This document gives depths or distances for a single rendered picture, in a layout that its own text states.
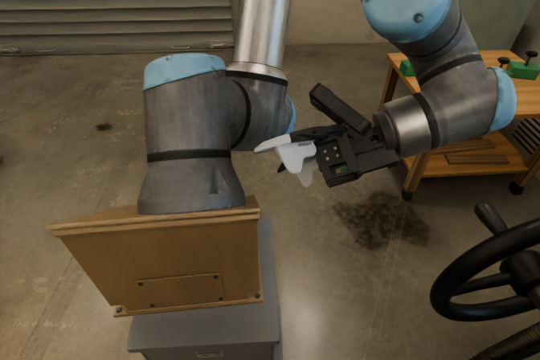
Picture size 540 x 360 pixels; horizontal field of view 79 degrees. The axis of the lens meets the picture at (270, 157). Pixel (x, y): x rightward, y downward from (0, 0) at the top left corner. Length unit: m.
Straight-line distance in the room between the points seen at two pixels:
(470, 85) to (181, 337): 0.68
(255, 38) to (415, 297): 1.16
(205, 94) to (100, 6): 2.69
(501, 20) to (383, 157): 2.08
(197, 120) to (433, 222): 1.39
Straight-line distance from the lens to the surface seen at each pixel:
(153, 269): 0.66
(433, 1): 0.42
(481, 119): 0.54
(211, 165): 0.55
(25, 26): 3.58
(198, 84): 0.57
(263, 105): 0.68
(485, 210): 0.54
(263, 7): 0.73
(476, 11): 2.43
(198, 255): 0.61
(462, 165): 1.82
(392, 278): 1.51
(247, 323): 0.76
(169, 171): 0.55
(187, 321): 0.78
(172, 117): 0.56
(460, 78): 0.54
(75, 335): 1.51
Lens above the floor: 1.26
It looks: 42 degrees down
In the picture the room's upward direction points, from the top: straight up
